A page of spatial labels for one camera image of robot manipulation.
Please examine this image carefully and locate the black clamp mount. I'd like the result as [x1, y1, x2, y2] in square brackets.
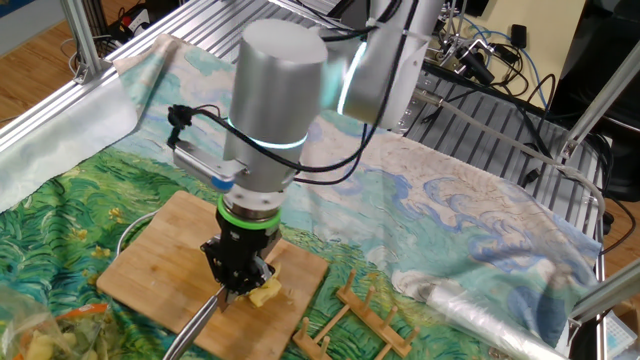
[434, 34, 501, 86]

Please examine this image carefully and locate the grey sheathed cable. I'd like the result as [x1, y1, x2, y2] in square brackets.
[414, 88, 607, 236]

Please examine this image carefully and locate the aluminium frame post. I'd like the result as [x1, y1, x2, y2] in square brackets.
[555, 38, 640, 162]
[58, 0, 114, 85]

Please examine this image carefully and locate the painted landscape tablecloth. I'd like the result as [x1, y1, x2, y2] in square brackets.
[0, 33, 601, 360]

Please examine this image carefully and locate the small yellow potato scrap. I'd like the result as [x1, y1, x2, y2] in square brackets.
[24, 329, 76, 360]

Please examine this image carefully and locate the black power adapter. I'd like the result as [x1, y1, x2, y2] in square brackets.
[509, 23, 529, 50]

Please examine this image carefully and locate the thin potato slice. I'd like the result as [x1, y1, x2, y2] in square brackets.
[248, 277, 284, 308]

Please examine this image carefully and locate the steel cleaver knife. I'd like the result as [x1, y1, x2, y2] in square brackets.
[162, 287, 236, 360]

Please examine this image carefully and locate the black red power strip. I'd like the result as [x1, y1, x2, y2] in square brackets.
[107, 4, 151, 44]

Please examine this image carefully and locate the plastic bag with orange label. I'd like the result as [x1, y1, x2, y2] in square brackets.
[0, 287, 121, 360]

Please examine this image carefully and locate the aluminium frame beam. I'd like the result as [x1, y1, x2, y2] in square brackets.
[569, 257, 640, 324]

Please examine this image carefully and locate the black computer tower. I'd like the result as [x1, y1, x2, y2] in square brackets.
[547, 0, 640, 204]

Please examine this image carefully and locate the white perforated box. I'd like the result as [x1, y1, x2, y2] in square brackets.
[602, 309, 626, 360]

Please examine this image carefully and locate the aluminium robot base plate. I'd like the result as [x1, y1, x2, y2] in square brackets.
[394, 74, 426, 135]

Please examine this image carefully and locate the plastic wrap roll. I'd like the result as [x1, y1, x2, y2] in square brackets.
[392, 272, 569, 360]

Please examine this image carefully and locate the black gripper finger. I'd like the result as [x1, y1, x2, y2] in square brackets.
[239, 257, 276, 297]
[200, 237, 236, 299]

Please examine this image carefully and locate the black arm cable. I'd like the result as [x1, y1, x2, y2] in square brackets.
[167, 0, 421, 186]

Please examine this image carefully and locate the blue cable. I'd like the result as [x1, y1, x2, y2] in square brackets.
[452, 14, 551, 109]

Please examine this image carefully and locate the wooden peg rack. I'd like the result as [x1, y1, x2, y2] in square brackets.
[292, 269, 421, 360]

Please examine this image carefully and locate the black cable plug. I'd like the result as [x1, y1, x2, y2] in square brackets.
[519, 167, 542, 189]

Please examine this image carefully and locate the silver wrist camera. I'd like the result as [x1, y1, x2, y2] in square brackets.
[172, 141, 250, 194]

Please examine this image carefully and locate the bamboo cutting board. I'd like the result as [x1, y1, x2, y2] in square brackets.
[96, 189, 330, 360]

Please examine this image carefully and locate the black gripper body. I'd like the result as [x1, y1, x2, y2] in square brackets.
[218, 224, 280, 284]

